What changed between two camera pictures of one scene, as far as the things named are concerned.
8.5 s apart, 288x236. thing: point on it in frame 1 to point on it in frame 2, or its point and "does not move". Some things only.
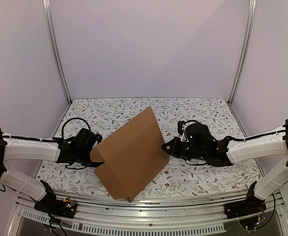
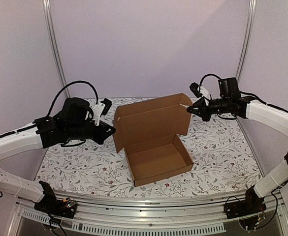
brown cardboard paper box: (132, 156) to (146, 130)
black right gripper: (177, 147) to (205, 109)
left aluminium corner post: (48, 14) does not move
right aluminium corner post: (251, 16) does not move
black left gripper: (97, 164) to (103, 135)
